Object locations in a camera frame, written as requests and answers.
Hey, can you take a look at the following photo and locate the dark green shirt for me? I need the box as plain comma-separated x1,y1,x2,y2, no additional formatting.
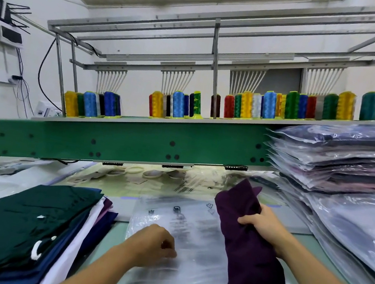
0,175,105,284

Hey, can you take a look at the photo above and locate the wall router with antennas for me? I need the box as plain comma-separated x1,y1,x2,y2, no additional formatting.
0,0,34,49

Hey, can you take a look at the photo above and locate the person's left forearm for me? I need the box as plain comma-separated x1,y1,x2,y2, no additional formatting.
53,237,149,284

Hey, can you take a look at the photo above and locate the grey metal thread rack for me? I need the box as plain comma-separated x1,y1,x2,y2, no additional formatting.
35,0,375,159

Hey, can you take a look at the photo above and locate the stack of bagged garments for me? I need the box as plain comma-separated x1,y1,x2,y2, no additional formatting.
247,107,375,284

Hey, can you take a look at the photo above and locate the white box device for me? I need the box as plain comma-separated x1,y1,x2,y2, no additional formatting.
34,100,65,121

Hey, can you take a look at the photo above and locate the stack of plastic bags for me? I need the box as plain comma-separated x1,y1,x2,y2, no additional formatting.
118,189,331,284

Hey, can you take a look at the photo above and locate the white wall socket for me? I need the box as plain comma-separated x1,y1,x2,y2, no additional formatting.
0,71,23,86

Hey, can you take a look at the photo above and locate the person's left hand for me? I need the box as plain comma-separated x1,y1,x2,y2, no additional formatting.
118,219,181,273

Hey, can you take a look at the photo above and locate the row of coloured thread spools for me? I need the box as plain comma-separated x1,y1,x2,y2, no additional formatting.
61,49,375,160

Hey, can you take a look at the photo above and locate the black hanging cable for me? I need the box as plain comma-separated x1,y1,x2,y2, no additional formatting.
34,37,74,113

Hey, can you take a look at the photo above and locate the purple shirt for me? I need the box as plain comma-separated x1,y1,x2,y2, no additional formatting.
203,174,306,284

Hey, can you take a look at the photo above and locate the person's right hand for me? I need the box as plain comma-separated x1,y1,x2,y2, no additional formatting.
234,200,299,256

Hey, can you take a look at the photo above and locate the green machine beam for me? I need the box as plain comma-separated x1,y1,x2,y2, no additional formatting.
0,86,281,222

